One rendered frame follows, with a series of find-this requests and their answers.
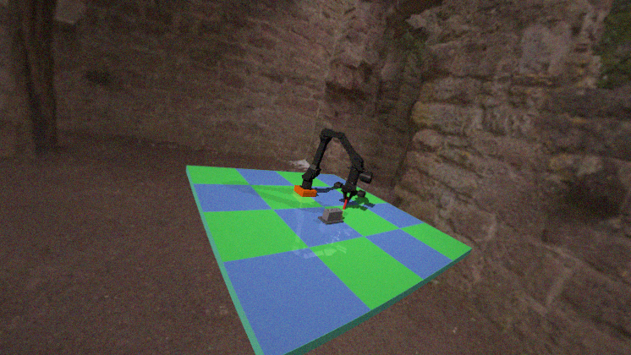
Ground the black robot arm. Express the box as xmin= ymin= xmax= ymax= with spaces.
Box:
xmin=300 ymin=128 xmax=373 ymax=194

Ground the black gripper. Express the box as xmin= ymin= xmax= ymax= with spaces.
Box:
xmin=333 ymin=177 xmax=365 ymax=203

